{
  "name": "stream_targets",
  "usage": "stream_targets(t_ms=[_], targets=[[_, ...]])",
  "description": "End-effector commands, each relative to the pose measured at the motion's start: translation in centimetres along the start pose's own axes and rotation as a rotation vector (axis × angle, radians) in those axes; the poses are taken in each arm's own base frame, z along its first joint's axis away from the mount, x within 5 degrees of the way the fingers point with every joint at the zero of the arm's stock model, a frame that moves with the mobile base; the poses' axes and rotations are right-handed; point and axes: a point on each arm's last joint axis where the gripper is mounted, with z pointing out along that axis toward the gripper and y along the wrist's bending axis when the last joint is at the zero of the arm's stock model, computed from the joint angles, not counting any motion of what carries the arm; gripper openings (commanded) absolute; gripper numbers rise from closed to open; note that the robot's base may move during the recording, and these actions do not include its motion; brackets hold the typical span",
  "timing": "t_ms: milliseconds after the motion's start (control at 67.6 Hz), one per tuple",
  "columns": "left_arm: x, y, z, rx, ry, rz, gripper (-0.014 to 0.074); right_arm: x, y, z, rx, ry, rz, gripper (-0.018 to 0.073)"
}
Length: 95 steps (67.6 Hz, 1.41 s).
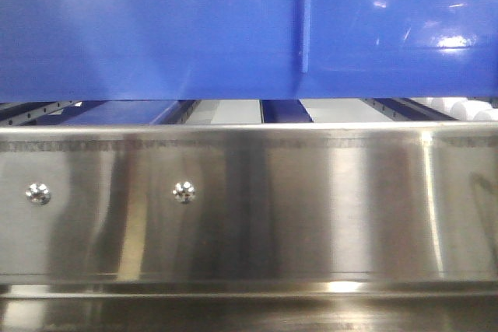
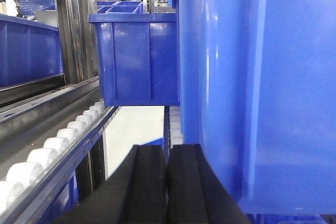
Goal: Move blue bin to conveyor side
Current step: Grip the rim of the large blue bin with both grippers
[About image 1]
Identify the shiny rail screw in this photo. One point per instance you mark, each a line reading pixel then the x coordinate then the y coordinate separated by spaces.
pixel 38 194
pixel 184 192

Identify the stainless steel rack front rail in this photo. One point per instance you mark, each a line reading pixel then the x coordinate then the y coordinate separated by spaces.
pixel 306 227

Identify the perforated metal roller rail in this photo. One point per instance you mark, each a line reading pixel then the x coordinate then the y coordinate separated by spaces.
pixel 15 114
pixel 176 112
pixel 395 109

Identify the right shiny rail screw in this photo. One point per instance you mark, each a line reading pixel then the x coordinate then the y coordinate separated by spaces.
pixel 184 192

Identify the white roller wheels track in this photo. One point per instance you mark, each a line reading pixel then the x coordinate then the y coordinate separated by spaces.
pixel 460 108

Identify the left perforated metal roller rail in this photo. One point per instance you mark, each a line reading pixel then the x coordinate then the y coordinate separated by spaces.
pixel 15 114

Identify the right perforated metal roller rail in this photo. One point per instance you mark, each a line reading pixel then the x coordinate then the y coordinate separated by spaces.
pixel 395 109

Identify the large blue plastic bin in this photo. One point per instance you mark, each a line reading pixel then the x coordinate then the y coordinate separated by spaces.
pixel 246 49

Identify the left shiny rail screw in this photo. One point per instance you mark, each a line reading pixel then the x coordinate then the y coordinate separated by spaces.
pixel 38 194

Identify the centre perforated metal roller rail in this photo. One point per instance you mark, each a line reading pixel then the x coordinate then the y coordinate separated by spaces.
pixel 176 112

